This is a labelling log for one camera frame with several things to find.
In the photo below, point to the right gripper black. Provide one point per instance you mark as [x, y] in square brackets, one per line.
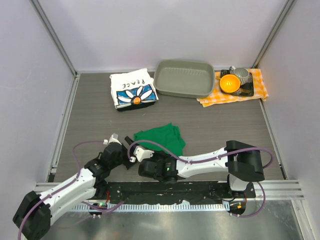
[158, 154]

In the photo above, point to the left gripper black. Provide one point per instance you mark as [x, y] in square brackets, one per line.
[126, 163]

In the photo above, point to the green t shirt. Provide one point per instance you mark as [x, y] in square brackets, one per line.
[168, 136]

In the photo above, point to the grey plastic tray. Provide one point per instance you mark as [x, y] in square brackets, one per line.
[184, 78]

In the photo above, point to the orange bowl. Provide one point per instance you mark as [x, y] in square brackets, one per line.
[229, 83]

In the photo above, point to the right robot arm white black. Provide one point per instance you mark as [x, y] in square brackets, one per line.
[241, 161]

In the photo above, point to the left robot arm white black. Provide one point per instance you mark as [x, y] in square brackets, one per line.
[37, 212]

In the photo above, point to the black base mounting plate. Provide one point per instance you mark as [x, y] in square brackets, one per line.
[153, 193]

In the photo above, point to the black folded t shirt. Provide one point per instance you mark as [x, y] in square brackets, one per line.
[131, 106]

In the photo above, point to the white folded daisy t shirt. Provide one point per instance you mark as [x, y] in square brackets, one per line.
[132, 87]

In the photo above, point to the orange checkered cloth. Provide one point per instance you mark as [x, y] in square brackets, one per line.
[218, 97]

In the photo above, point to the black floral square plate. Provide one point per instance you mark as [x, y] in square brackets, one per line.
[246, 90]

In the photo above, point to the grey striped mug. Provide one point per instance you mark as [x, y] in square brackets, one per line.
[243, 74]

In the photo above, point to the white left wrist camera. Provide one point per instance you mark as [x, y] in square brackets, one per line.
[113, 139]

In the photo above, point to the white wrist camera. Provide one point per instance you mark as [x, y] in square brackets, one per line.
[113, 139]
[140, 153]

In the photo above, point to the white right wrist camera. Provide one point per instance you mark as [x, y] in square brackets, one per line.
[140, 153]

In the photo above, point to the slotted cable duct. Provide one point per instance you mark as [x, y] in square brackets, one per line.
[182, 207]

